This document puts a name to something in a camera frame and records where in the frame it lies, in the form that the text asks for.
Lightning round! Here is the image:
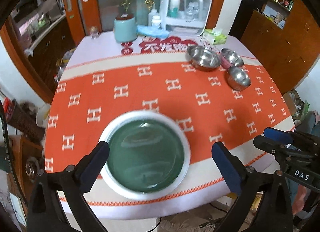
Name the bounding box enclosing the small steel bowl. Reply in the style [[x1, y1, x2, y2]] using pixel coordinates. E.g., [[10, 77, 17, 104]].
[[226, 66, 251, 91]]

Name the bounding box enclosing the pink steel bowl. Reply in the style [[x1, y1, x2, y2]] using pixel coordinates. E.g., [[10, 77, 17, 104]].
[[220, 48, 244, 69]]

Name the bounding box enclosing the large steel bowl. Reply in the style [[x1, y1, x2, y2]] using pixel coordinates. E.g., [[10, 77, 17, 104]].
[[187, 45, 221, 71]]

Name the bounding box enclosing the green plate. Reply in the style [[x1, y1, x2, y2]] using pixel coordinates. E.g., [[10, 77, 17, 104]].
[[106, 120, 184, 192]]

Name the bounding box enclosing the large white plate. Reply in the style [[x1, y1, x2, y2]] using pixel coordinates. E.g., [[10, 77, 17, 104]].
[[99, 110, 191, 201]]

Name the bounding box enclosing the person right hand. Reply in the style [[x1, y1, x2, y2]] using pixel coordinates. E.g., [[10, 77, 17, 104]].
[[292, 185, 307, 215]]

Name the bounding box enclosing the cardboard box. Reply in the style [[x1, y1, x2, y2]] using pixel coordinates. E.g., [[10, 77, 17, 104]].
[[283, 90, 310, 121]]

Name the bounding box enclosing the wooden cabinet shelf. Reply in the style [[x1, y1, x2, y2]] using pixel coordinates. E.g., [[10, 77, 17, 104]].
[[241, 0, 319, 94]]

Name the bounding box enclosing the red basket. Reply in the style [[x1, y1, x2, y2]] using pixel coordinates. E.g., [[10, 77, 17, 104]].
[[3, 97, 15, 122]]

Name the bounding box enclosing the green tissue pack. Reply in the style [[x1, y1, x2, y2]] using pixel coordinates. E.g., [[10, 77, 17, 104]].
[[202, 28, 227, 45]]

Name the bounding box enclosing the orange H pattern tablecloth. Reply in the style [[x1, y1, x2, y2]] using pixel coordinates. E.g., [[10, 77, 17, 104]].
[[45, 32, 295, 220]]

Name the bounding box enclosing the white storage box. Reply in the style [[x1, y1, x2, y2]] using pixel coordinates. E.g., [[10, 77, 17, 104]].
[[159, 0, 212, 36]]

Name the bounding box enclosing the blue face mask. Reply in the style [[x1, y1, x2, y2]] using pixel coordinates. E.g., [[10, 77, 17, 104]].
[[137, 25, 170, 38]]

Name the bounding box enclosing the white pill bottle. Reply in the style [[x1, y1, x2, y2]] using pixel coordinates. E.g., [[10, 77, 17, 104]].
[[151, 15, 161, 29]]

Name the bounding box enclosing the white squeeze bottle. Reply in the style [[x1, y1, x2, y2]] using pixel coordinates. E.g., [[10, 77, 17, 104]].
[[148, 4, 157, 26]]

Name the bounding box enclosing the teal canister brown lid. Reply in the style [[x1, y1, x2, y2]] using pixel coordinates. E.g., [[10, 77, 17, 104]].
[[114, 14, 137, 43]]

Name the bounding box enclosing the small glass jar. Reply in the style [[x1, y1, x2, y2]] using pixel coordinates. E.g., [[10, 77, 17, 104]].
[[90, 26, 99, 39]]

